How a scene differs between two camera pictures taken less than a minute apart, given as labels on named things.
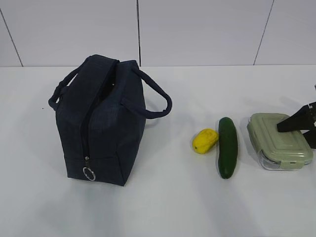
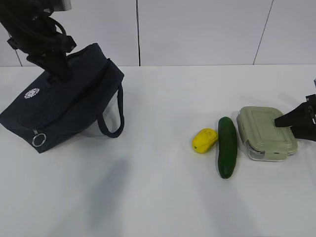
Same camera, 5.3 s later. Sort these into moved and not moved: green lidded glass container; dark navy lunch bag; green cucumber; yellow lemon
Moved: dark navy lunch bag; green lidded glass container
Not moved: green cucumber; yellow lemon
